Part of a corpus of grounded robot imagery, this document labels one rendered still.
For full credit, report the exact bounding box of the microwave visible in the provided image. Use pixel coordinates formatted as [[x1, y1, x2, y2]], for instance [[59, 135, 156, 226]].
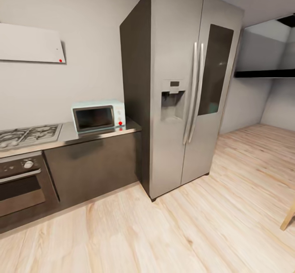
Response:
[[71, 99, 126, 133]]

